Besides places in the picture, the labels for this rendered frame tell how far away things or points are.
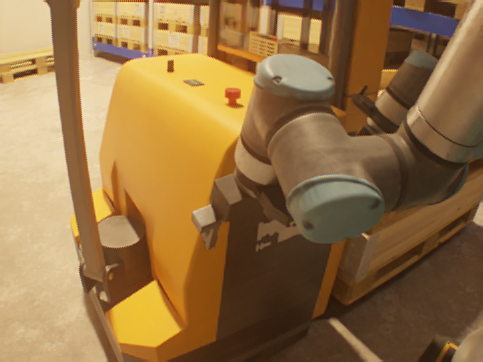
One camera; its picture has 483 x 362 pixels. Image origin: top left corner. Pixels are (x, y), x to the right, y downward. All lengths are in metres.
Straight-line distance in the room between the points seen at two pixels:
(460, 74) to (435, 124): 0.06
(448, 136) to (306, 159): 0.15
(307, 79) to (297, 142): 0.08
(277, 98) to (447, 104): 0.18
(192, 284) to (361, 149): 0.60
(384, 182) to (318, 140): 0.08
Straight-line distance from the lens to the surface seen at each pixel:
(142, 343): 1.03
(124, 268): 1.21
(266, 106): 0.42
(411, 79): 0.81
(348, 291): 1.47
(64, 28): 0.86
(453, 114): 0.39
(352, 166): 0.36
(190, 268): 0.86
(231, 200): 0.54
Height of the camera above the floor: 1.16
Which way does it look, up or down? 29 degrees down
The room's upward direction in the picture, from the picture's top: 4 degrees clockwise
